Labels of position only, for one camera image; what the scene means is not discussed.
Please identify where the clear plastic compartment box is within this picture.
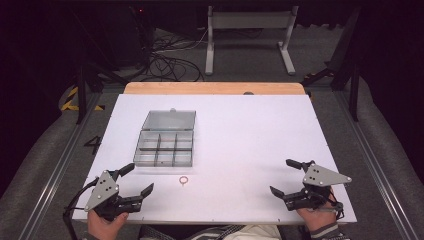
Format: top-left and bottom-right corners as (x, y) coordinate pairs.
(132, 107), (197, 168)

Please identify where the grey metal stand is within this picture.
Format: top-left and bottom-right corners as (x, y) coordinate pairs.
(204, 5), (300, 77)

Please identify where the person's striped sleeve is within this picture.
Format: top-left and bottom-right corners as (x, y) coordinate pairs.
(309, 222), (342, 240)

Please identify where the person's left hand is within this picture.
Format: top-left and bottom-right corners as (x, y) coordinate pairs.
(86, 210), (130, 240)

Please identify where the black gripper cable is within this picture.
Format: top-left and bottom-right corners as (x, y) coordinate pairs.
(328, 189), (345, 221)
(62, 177), (100, 240)

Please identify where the black stand frame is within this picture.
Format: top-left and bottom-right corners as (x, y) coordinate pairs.
(73, 61), (129, 125)
(300, 6), (363, 123)

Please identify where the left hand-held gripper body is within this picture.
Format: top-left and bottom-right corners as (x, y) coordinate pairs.
(84, 169), (145, 222)

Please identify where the person's right hand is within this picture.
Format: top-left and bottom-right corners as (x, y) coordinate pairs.
(295, 187), (338, 233)

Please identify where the bundle of black floor cables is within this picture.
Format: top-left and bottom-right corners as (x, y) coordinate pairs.
(139, 28), (214, 83)

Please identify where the aluminium floor rail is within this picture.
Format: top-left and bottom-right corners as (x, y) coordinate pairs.
(334, 89), (416, 240)
(18, 91), (103, 240)

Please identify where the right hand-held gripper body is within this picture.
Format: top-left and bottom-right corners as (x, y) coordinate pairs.
(282, 160), (353, 212)

